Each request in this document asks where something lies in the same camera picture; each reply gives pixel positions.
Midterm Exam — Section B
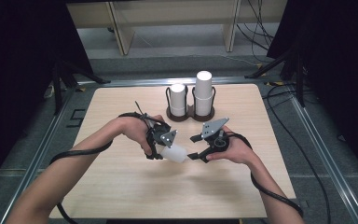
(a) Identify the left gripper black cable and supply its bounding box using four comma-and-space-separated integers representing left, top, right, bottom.
48, 111, 172, 224

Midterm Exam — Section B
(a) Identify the black double cup holder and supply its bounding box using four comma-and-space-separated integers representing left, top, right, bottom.
165, 85, 217, 123

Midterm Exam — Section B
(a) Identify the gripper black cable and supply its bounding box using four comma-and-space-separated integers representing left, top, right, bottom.
48, 111, 172, 224
225, 132, 305, 218

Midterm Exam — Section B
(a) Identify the person's left hand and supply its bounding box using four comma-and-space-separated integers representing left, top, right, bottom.
117, 114, 166, 157

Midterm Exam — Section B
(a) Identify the black curtain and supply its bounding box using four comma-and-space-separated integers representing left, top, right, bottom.
266, 0, 358, 185
0, 0, 95, 195

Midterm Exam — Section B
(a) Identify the black zip tie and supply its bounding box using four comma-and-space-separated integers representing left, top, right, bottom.
133, 100, 147, 121

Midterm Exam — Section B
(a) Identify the short stack of white cups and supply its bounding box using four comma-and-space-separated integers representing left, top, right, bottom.
170, 83, 187, 118

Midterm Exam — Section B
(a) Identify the metal floor rail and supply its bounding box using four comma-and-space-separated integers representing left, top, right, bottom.
76, 76, 272, 89
0, 89, 76, 224
288, 92, 358, 224

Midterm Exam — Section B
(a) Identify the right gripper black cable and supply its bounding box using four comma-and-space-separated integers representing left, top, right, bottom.
225, 132, 305, 218

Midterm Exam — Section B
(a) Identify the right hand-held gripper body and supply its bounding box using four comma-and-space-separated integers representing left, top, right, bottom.
200, 117, 230, 154

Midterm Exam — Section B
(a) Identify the white paper cup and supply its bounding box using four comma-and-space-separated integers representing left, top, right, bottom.
160, 144, 188, 164

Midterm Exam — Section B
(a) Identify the beige wooden furniture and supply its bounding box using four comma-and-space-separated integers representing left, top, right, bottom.
66, 0, 289, 57

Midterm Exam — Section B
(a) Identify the tall stack of white cups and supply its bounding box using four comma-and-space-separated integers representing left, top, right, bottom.
194, 70, 213, 118

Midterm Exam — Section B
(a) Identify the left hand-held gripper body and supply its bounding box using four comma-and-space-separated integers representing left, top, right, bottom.
145, 120, 178, 154

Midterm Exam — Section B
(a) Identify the long black floor cable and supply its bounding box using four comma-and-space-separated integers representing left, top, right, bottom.
261, 81, 332, 224

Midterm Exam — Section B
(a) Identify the bundle of black floor cables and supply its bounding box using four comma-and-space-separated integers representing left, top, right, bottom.
236, 0, 276, 52

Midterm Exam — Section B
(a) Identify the person's right hand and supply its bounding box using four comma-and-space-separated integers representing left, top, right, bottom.
206, 125, 256, 166

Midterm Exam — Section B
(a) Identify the black tripod stand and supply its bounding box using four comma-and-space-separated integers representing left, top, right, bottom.
50, 58, 112, 116
244, 46, 308, 108

